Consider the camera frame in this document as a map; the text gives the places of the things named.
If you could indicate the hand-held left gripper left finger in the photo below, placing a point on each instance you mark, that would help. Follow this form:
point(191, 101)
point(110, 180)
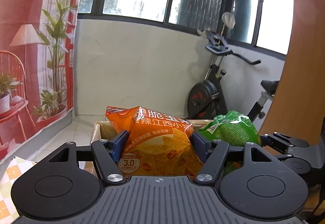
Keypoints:
point(119, 146)

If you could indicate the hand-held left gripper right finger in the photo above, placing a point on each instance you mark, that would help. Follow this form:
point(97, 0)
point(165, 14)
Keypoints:
point(199, 146)

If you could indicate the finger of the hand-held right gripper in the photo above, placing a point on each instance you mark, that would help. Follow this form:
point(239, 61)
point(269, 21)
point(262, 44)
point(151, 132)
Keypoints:
point(275, 141)

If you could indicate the plastic-wrapped cardboard box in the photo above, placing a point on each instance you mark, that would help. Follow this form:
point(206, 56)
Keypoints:
point(99, 130)

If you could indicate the green snack packet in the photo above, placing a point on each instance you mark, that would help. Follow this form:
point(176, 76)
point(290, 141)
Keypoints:
point(228, 127)

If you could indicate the orange chip packet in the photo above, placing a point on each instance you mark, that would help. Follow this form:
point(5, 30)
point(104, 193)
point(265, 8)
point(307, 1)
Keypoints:
point(157, 137)

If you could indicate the black exercise bike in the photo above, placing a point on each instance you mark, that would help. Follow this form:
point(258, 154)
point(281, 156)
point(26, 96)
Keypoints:
point(210, 92)

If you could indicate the wooden door panel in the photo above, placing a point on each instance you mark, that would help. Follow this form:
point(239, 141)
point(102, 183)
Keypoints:
point(302, 49)

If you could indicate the printed room backdrop cloth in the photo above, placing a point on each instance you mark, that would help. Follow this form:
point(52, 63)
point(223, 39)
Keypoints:
point(33, 49)

